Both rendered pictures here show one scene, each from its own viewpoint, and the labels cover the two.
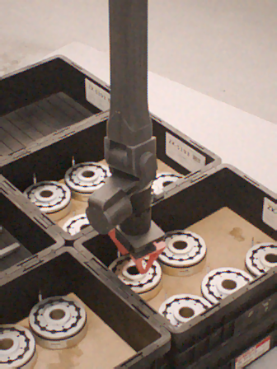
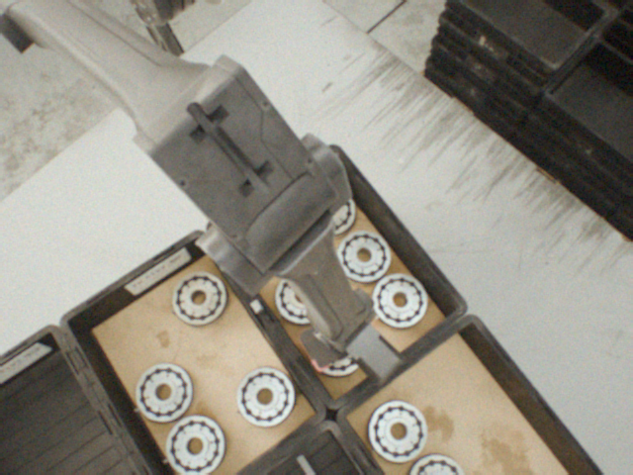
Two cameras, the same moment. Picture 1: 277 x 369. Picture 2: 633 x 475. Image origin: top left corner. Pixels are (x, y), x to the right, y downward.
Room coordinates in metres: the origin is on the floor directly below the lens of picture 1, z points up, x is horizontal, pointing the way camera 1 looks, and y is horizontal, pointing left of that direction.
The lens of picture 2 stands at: (1.21, 0.15, 1.86)
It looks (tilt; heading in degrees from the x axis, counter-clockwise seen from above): 71 degrees down; 274
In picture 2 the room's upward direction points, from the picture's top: 1 degrees counter-clockwise
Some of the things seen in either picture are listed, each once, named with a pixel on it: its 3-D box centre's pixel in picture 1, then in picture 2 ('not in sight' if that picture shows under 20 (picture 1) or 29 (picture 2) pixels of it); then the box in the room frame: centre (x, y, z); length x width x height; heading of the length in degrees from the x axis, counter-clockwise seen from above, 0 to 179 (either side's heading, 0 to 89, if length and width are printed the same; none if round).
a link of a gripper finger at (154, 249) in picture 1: (140, 251); not in sight; (1.16, 0.00, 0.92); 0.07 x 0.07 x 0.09; 34
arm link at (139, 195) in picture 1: (133, 193); not in sight; (1.17, 0.01, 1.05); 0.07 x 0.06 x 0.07; 139
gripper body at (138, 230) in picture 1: (134, 217); (338, 332); (1.18, 0.01, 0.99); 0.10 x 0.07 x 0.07; 34
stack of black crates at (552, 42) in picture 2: not in sight; (504, 49); (0.64, -1.06, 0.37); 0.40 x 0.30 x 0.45; 139
